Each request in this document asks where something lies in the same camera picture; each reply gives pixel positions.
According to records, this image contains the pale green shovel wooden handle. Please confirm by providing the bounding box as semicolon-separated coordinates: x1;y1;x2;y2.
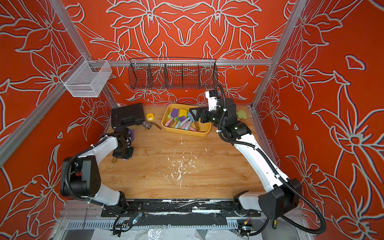
237;110;248;120

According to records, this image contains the light blue shovel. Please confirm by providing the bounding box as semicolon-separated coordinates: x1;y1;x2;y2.
180;112;195;131

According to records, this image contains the purple scoop shovel pink handle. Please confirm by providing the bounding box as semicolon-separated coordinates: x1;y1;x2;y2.
129;129;134;142

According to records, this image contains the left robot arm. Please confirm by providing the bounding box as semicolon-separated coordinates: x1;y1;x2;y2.
60;127;134;216

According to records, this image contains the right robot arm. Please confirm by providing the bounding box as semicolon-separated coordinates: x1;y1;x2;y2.
190;84;327;236

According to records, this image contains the yellow plastic storage box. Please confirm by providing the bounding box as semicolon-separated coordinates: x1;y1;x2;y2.
162;104;212;137

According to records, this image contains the yellow shovel in box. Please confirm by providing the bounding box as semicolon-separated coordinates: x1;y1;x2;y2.
178;109;188;118

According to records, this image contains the black plastic tool case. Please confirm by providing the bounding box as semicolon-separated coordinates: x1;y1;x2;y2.
111;103;145;129

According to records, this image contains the yellow tape roll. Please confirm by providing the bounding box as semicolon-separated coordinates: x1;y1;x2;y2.
146;113;155;121

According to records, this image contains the purple pointed shovel pink handle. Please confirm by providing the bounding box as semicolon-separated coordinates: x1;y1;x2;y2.
164;109;179;127

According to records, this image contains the black wire wall basket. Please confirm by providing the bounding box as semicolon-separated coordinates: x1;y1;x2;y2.
128;58;219;90

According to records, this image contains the white mesh wall basket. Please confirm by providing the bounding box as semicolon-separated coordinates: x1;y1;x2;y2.
60;60;112;98

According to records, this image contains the white cable duct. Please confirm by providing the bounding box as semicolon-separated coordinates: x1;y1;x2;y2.
61;220;239;230

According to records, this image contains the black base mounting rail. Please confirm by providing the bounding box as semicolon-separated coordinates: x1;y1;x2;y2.
101;198;262;218

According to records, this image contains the yellow handled screwdriver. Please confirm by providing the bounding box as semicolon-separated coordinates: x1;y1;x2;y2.
272;220;277;230

